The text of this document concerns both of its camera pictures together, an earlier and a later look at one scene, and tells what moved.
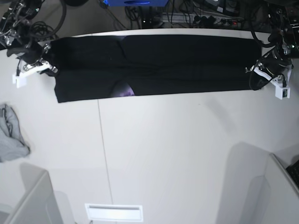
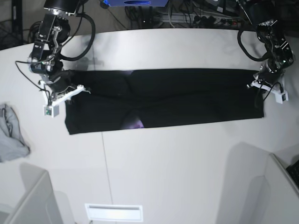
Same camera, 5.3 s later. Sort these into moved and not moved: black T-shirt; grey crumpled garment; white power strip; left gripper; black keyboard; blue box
Moved: left gripper; black T-shirt
Not moved: white power strip; blue box; black keyboard; grey crumpled garment
